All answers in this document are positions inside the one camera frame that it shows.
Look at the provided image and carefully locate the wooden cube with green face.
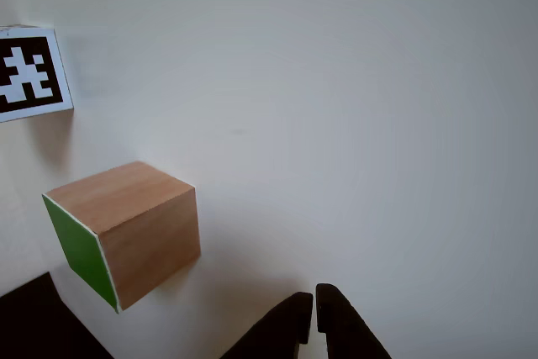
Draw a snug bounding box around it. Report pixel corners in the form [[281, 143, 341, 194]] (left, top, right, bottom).
[[41, 161, 202, 314]]

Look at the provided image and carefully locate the wooden cube with marker tag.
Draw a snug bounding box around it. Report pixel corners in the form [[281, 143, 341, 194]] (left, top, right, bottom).
[[0, 24, 75, 124]]

